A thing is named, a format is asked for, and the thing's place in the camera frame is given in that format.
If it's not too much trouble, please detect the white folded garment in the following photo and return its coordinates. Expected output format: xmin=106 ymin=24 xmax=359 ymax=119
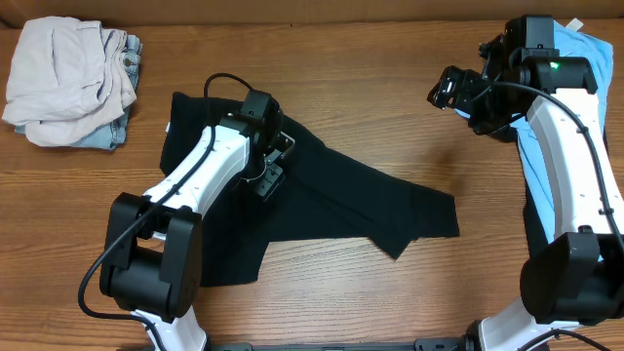
xmin=2 ymin=17 xmax=114 ymax=128

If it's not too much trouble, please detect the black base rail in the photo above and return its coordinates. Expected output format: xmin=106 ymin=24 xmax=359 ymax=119
xmin=210 ymin=337 xmax=464 ymax=351

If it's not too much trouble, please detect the light blue t-shirt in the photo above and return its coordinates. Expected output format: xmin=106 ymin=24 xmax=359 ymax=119
xmin=480 ymin=18 xmax=613 ymax=244

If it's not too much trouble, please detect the dark garment under blue shirt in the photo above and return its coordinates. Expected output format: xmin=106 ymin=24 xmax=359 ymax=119
xmin=523 ymin=186 xmax=549 ymax=257

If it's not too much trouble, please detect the black t-shirt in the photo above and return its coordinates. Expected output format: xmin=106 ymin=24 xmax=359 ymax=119
xmin=159 ymin=91 xmax=461 ymax=288

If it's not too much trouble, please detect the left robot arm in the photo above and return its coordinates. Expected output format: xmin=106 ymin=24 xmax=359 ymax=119
xmin=99 ymin=90 xmax=294 ymax=350

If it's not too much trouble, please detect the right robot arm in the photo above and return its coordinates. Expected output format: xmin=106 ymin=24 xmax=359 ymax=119
xmin=415 ymin=15 xmax=623 ymax=350

